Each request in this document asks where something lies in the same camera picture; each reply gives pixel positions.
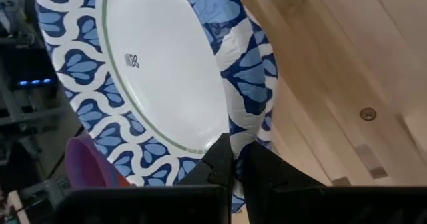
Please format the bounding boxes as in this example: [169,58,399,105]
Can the black device with blue lights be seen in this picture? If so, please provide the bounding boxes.
[8,47,59,91]

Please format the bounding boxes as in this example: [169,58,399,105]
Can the blue patterned paper bowl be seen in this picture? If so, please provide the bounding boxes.
[32,0,280,215]

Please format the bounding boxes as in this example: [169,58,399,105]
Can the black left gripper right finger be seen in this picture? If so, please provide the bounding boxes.
[238,140,427,224]

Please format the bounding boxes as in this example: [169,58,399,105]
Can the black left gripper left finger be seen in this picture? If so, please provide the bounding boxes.
[55,132,234,224]

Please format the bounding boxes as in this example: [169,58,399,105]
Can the pink translucent plastic bowl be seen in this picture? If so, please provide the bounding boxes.
[65,133,131,189]

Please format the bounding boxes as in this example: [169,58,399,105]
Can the round metal table insert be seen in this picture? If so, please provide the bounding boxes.
[359,107,378,122]

